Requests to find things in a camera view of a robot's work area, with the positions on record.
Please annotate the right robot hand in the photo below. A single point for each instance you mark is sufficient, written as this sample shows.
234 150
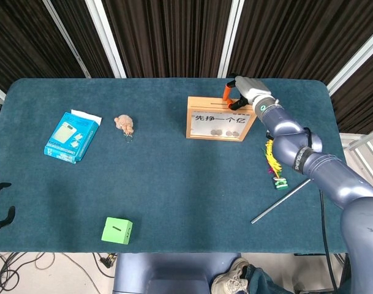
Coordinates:
253 88

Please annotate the blue cardboard box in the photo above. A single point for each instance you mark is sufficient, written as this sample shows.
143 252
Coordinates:
70 137

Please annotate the colourful feather shuttlecock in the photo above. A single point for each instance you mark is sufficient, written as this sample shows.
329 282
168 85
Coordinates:
273 167

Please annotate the wooden coin box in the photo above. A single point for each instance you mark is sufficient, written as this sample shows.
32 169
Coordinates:
210 105

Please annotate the green foam number cube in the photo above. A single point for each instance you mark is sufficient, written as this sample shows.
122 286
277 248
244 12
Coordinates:
115 229

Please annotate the teal tablecloth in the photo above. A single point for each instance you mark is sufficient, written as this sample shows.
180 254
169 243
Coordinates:
158 183

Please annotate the black power plug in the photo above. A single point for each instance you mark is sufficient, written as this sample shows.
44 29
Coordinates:
107 260

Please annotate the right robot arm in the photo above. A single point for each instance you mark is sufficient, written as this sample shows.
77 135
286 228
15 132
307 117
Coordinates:
327 171

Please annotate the white frame post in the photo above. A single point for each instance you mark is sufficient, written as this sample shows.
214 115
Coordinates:
109 39
354 63
231 39

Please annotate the thin grey frame post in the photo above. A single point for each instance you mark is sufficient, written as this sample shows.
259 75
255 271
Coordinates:
67 39

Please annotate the metal tube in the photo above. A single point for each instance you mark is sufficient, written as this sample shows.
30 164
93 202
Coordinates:
278 203

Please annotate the white sneaker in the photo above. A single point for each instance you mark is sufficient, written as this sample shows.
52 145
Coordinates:
230 278

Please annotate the dark pleated curtain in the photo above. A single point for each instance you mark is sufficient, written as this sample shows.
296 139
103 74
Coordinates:
174 36

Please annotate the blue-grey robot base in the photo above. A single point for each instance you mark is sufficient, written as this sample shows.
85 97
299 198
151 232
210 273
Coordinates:
161 272

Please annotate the white aluminium frame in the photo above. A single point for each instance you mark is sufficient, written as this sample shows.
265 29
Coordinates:
362 144

